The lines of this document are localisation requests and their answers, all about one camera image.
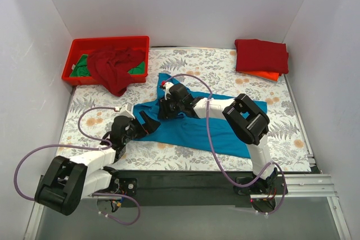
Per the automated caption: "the teal blue t-shirt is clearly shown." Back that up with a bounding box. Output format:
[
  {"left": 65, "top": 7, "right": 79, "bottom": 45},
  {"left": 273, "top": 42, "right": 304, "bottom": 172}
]
[{"left": 134, "top": 73, "right": 267, "bottom": 158}]

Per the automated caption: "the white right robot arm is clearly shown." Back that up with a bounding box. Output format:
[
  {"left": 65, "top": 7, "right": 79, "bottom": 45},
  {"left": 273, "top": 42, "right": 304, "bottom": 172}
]
[{"left": 159, "top": 81, "right": 279, "bottom": 188}]

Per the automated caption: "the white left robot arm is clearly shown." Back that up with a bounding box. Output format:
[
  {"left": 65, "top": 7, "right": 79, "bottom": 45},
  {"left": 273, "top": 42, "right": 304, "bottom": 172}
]
[{"left": 34, "top": 111, "right": 160, "bottom": 215}]

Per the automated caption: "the floral patterned table mat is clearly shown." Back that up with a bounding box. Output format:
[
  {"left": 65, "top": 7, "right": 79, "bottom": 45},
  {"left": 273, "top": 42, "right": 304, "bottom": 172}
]
[{"left": 57, "top": 48, "right": 311, "bottom": 172}]

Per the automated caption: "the crumpled dark red t-shirt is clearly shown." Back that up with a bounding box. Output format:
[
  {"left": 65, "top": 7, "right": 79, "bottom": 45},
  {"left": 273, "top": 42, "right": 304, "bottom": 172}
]
[{"left": 87, "top": 47, "right": 146, "bottom": 97}]

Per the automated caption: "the green t-shirt in bin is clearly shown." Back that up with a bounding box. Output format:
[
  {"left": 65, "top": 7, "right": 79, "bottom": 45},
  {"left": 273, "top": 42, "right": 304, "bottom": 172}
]
[{"left": 70, "top": 54, "right": 145, "bottom": 77}]

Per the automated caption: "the folded dark red t-shirt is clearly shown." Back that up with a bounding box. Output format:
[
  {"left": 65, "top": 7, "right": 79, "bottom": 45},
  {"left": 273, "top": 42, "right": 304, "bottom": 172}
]
[{"left": 235, "top": 39, "right": 289, "bottom": 74}]

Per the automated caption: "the red plastic bin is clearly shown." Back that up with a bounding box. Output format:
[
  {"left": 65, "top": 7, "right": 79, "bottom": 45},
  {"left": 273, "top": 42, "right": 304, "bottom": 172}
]
[{"left": 61, "top": 36, "right": 150, "bottom": 86}]

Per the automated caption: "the folded orange t-shirt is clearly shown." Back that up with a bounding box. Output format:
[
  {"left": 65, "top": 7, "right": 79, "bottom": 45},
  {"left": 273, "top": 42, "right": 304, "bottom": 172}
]
[{"left": 243, "top": 71, "right": 280, "bottom": 81}]

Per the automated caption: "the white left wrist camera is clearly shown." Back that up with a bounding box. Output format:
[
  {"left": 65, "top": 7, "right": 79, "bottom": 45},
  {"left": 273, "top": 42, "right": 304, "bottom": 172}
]
[{"left": 114, "top": 103, "right": 135, "bottom": 119}]

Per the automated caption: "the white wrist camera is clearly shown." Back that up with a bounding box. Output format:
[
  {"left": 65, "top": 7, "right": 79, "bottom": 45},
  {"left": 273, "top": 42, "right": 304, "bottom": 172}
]
[
  {"left": 114, "top": 103, "right": 135, "bottom": 119},
  {"left": 160, "top": 81, "right": 174, "bottom": 100}
]

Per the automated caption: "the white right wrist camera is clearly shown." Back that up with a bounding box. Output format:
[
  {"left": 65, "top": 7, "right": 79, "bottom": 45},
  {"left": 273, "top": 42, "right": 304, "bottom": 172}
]
[{"left": 160, "top": 81, "right": 174, "bottom": 100}]

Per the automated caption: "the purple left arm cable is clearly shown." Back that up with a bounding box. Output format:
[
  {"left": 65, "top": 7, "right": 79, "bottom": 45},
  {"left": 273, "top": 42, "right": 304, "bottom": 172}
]
[{"left": 13, "top": 106, "right": 141, "bottom": 226}]

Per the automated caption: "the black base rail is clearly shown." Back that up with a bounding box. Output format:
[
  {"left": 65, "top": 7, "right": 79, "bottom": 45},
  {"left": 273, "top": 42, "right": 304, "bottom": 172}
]
[{"left": 39, "top": 166, "right": 321, "bottom": 209}]

